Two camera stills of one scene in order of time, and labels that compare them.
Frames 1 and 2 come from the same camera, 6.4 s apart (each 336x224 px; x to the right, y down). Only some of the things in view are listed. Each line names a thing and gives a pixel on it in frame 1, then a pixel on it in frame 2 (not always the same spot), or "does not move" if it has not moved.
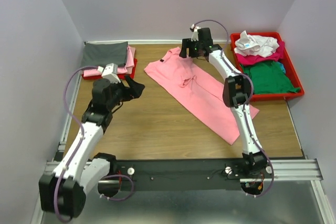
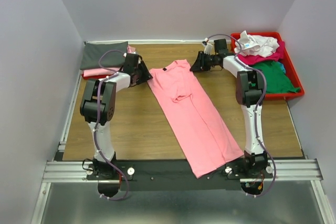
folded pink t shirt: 126,70 does not move
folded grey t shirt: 101,55 does not move
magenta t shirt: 278,55 does not move
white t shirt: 249,44 does not move
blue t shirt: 282,66 does not move
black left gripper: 127,89 to 142,72
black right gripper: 189,44 to 202,61
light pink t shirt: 199,89 to 211,145
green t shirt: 267,77 does not move
